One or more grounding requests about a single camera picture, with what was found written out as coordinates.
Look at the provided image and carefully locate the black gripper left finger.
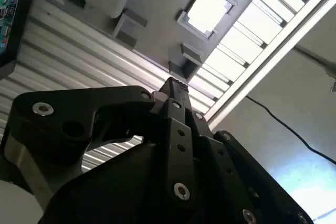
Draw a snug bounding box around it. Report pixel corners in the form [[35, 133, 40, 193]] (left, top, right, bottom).
[[0, 77, 196, 204]]

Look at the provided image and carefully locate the silver square CPU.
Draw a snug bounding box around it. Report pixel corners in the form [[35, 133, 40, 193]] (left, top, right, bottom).
[[186, 0, 234, 33]]

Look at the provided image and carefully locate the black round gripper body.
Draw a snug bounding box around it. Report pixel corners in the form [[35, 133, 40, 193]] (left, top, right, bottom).
[[38, 142, 200, 224]]

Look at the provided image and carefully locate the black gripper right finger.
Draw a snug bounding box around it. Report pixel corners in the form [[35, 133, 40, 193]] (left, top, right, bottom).
[[181, 81, 315, 224]]

